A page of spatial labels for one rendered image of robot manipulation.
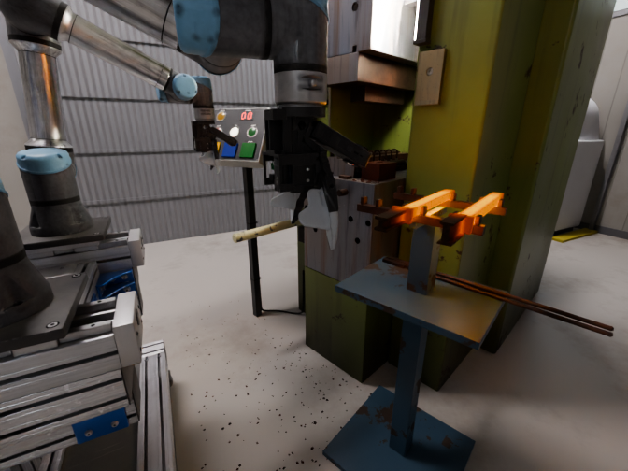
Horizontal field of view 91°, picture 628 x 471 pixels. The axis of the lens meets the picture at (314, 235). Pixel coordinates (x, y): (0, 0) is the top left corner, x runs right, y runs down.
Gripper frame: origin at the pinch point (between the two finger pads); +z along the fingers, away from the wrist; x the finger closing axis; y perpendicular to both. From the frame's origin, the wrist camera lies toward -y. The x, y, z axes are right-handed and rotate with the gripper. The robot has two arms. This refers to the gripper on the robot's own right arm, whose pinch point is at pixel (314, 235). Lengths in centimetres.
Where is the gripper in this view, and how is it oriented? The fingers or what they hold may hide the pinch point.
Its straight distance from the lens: 52.4
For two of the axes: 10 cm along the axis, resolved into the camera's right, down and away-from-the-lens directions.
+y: -8.9, 1.5, -4.3
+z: 0.0, 9.4, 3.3
